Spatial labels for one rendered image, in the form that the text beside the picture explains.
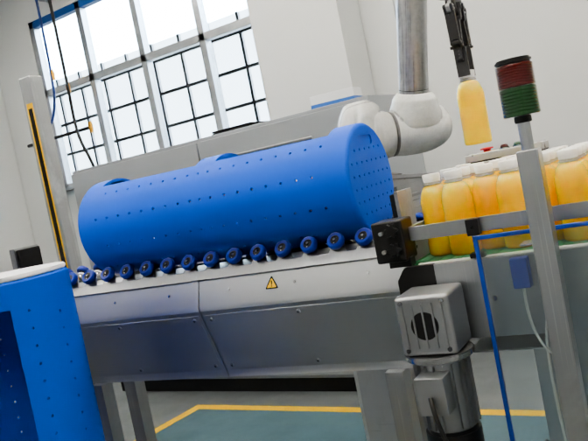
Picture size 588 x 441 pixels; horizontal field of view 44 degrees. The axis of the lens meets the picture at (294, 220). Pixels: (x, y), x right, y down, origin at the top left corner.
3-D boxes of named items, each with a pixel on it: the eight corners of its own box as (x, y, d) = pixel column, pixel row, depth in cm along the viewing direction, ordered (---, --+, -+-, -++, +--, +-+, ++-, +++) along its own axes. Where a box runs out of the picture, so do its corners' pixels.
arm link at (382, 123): (336, 171, 253) (326, 109, 253) (385, 164, 257) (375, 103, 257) (350, 166, 237) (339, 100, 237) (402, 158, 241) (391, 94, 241)
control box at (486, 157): (479, 189, 202) (473, 152, 202) (555, 177, 193) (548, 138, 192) (471, 192, 194) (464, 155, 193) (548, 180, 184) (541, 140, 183)
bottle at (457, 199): (480, 253, 153) (465, 175, 152) (449, 257, 156) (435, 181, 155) (484, 248, 159) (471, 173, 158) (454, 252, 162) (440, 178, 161)
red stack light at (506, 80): (502, 91, 131) (499, 70, 131) (539, 83, 128) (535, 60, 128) (494, 91, 126) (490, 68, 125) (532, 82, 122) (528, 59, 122)
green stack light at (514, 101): (507, 119, 131) (502, 92, 131) (544, 111, 128) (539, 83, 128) (500, 120, 126) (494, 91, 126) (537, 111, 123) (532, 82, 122)
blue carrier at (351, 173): (151, 262, 237) (131, 176, 234) (402, 224, 194) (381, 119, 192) (89, 283, 212) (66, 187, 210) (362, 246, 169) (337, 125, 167)
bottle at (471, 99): (497, 140, 180) (485, 73, 180) (486, 142, 175) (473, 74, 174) (472, 144, 185) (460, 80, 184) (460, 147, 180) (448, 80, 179)
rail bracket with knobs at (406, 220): (393, 262, 165) (384, 218, 164) (423, 259, 162) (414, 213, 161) (376, 271, 156) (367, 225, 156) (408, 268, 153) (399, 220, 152)
